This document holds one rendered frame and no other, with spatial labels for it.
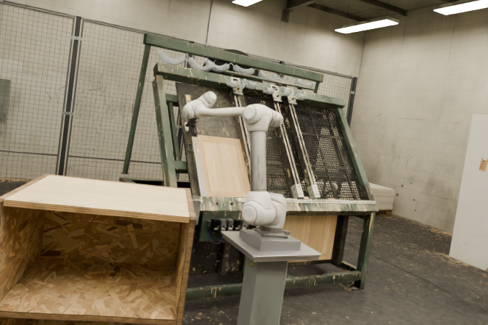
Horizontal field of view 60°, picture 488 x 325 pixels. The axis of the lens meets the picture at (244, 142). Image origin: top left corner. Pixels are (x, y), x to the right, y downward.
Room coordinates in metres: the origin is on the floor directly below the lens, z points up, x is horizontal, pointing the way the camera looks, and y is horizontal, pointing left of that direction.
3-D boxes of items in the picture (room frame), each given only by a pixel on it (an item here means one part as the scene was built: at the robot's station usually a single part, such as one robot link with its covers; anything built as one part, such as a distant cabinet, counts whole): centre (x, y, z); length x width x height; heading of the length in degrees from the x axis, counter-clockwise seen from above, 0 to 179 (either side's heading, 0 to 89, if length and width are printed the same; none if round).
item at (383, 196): (8.35, -1.81, 0.28); 2.45 x 1.03 x 0.56; 117
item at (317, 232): (4.00, -0.65, 0.52); 0.90 x 0.02 x 0.55; 122
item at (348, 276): (4.21, -0.11, 0.41); 2.20 x 1.38 x 0.83; 122
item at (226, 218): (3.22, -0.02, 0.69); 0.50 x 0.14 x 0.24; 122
